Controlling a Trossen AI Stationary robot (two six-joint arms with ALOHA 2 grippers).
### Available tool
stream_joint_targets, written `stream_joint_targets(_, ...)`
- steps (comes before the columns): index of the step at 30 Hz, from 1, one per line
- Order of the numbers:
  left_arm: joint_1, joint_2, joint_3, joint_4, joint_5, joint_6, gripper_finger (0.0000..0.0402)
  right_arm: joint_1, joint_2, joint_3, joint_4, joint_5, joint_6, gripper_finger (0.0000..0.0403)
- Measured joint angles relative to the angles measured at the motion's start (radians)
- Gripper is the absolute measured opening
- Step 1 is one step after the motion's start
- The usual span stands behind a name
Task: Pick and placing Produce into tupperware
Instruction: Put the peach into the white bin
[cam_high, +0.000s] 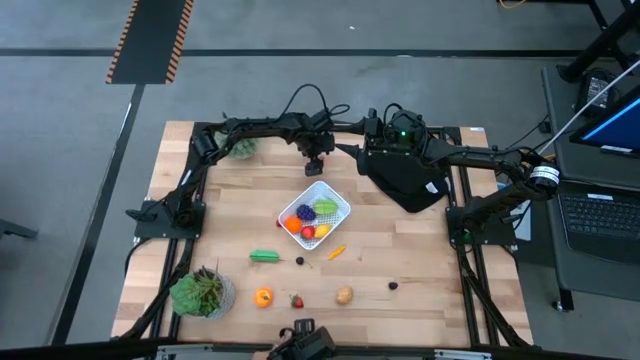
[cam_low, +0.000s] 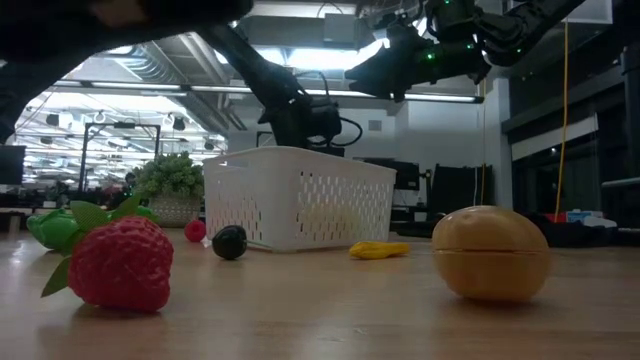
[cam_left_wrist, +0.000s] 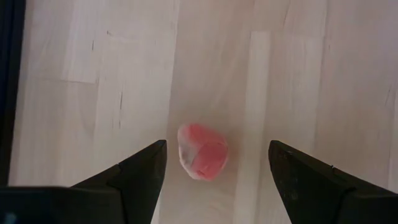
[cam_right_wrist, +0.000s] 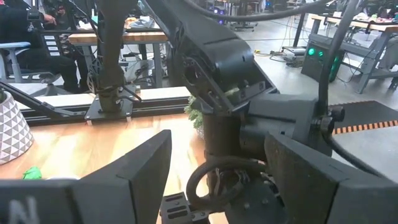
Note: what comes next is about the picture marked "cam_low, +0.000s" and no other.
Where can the black panel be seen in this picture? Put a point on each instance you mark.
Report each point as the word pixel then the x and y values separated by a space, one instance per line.
pixel 460 192

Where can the LED strip light bar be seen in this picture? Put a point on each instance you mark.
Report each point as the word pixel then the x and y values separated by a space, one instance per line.
pixel 150 86

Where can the white perforated plastic basket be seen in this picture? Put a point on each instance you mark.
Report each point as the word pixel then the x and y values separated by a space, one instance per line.
pixel 300 200

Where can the tan toy potato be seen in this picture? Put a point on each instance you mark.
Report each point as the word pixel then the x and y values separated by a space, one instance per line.
pixel 490 260

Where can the black monitor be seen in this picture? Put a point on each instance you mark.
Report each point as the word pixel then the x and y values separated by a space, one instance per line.
pixel 12 165

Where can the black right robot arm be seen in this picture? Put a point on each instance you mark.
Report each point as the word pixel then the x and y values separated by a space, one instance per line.
pixel 525 25

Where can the red strawberry with fabric leaves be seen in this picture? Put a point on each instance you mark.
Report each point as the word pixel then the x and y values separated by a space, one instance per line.
pixel 122 265

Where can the red box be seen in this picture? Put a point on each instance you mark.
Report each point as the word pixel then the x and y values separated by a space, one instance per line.
pixel 557 218

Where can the yellow toy banana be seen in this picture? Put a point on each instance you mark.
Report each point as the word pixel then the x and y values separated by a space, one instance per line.
pixel 377 250

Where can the pale green plant, woven pot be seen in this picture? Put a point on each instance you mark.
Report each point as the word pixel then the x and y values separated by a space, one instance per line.
pixel 170 182

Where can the small red toy peach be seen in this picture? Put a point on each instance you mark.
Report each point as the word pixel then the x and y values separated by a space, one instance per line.
pixel 195 231

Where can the green toy pepper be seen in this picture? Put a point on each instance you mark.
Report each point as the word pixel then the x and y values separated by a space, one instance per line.
pixel 50 230

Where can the dark desk monitor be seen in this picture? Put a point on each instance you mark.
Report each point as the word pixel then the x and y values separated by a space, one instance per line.
pixel 405 175

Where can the tall black station frame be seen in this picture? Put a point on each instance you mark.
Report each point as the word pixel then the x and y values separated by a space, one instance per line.
pixel 124 125

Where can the blue and white box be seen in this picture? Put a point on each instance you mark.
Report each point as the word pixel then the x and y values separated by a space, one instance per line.
pixel 582 216

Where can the black toy cherry with stem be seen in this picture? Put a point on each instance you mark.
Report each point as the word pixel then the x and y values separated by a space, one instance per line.
pixel 229 242

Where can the black aluminium table frame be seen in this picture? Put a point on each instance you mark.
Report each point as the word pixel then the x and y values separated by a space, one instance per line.
pixel 631 150

